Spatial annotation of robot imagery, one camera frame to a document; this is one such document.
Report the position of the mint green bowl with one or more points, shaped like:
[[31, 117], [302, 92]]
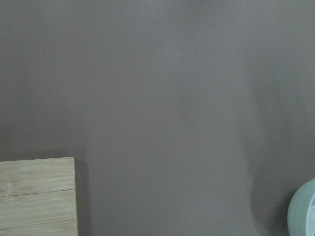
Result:
[[301, 211]]

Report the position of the bamboo cutting board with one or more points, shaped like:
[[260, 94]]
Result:
[[38, 197]]

